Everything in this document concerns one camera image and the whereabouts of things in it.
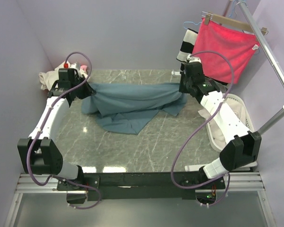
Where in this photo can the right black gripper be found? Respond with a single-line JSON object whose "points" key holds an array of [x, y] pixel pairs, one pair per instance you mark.
{"points": [[181, 89]]}

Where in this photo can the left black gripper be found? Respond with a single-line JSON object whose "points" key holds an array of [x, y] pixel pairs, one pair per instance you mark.
{"points": [[89, 91]]}

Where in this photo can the blue t shirt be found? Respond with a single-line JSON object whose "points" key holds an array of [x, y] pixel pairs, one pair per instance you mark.
{"points": [[127, 108]]}

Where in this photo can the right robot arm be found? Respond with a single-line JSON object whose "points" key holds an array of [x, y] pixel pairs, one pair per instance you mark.
{"points": [[242, 145]]}

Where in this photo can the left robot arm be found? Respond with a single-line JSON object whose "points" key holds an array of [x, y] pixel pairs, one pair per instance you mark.
{"points": [[38, 153]]}

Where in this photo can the pink folded t shirt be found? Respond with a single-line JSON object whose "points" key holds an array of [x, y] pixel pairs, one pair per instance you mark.
{"points": [[82, 68]]}

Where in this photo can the black white striped cloth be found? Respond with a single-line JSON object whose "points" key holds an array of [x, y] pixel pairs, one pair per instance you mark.
{"points": [[187, 46]]}

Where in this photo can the cream folded t shirt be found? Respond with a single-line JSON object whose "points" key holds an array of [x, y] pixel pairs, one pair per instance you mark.
{"points": [[47, 79]]}

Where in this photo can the white laundry basket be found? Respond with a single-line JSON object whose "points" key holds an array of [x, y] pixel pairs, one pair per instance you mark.
{"points": [[248, 119]]}

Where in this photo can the white t shirt in basket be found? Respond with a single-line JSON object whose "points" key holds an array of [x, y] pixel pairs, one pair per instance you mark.
{"points": [[217, 139]]}

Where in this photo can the red towel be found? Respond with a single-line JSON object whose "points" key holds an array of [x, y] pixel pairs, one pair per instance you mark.
{"points": [[237, 47]]}

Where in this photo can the wooden clip hanger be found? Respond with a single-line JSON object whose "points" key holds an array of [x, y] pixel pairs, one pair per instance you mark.
{"points": [[245, 27]]}

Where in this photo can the black base beam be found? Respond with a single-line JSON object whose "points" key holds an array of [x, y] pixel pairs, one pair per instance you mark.
{"points": [[142, 185]]}

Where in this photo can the metal clothes rack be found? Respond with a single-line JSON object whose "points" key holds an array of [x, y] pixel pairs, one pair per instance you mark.
{"points": [[275, 65]]}

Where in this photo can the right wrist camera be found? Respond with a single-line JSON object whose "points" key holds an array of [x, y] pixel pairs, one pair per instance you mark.
{"points": [[190, 59]]}

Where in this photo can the aluminium rail frame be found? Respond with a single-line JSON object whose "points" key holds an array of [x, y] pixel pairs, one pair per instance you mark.
{"points": [[239, 182]]}

